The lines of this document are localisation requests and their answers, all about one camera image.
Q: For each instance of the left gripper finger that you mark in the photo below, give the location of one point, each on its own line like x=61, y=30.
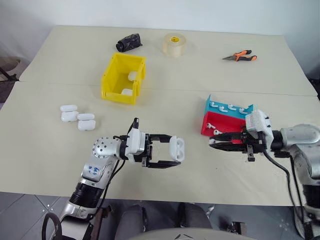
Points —
x=160, y=138
x=163, y=164

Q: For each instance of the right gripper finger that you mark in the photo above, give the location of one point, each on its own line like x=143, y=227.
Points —
x=230, y=147
x=228, y=136

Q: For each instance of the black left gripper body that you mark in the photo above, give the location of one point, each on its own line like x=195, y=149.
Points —
x=148, y=151

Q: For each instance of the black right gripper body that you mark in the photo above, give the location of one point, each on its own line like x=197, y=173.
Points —
x=252, y=147

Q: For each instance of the white earbud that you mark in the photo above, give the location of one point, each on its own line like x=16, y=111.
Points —
x=222, y=108
x=232, y=107
x=208, y=126
x=214, y=104
x=217, y=132
x=212, y=141
x=242, y=110

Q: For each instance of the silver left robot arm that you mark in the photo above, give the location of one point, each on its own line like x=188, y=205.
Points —
x=105, y=148

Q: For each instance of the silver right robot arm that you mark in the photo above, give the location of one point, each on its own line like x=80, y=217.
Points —
x=300, y=136

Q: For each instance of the yellow plastic bin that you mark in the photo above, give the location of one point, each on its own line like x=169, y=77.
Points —
x=113, y=85

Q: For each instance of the red plastic tray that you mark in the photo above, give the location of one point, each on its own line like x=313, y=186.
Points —
x=225, y=123

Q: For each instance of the teal plastic tray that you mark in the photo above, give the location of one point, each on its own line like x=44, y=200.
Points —
x=226, y=113

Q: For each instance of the light grey rounded body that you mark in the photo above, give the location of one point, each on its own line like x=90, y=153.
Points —
x=195, y=235

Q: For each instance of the orange black pliers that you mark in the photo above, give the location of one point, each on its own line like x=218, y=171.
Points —
x=241, y=57

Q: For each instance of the clear tape roll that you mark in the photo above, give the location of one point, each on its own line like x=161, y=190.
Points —
x=174, y=45

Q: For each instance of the black rolled bag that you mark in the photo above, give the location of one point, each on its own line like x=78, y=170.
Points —
x=128, y=42

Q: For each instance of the dark stand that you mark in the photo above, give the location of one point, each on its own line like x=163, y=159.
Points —
x=8, y=68

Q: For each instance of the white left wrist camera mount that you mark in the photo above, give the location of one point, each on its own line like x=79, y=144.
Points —
x=135, y=145

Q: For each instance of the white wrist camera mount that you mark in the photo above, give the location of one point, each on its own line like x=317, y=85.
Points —
x=257, y=121
x=135, y=145

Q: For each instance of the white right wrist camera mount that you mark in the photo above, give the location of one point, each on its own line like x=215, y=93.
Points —
x=257, y=121

